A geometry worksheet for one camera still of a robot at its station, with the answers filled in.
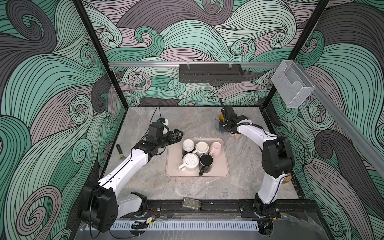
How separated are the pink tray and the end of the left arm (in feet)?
0.48

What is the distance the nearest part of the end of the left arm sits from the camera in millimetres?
583

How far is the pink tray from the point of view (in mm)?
829
